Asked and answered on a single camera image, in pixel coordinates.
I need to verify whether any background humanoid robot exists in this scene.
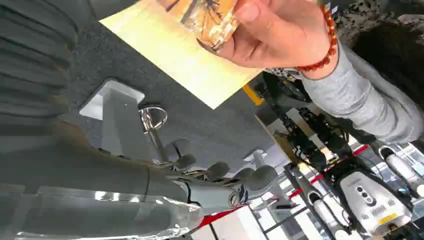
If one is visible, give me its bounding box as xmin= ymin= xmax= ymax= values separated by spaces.
xmin=261 ymin=72 xmax=424 ymax=240

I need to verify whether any chrome metal ring stand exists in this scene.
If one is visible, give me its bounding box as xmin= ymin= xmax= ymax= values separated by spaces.
xmin=138 ymin=105 xmax=169 ymax=163

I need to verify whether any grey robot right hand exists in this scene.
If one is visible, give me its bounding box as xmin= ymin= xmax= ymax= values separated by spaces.
xmin=0 ymin=121 xmax=279 ymax=240

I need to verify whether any ribbed grey right arm sleeve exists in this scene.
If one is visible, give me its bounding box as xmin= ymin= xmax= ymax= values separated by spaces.
xmin=0 ymin=0 xmax=79 ymax=137

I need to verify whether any yellow strip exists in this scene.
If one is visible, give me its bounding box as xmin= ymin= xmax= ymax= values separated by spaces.
xmin=241 ymin=84 xmax=265 ymax=107

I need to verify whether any pale yellow wooden box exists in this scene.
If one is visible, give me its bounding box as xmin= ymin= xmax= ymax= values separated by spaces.
xmin=99 ymin=0 xmax=264 ymax=111

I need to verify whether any person's hand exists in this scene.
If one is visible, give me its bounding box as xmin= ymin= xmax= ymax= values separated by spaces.
xmin=216 ymin=0 xmax=339 ymax=80

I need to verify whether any person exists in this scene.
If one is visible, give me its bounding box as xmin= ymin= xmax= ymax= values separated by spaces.
xmin=326 ymin=0 xmax=424 ymax=112

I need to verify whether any grey desk leg white plate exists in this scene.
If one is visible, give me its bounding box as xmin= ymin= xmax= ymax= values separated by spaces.
xmin=78 ymin=78 xmax=157 ymax=163

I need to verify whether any orange bead bracelet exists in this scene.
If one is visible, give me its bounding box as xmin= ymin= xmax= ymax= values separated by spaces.
xmin=295 ymin=4 xmax=339 ymax=73

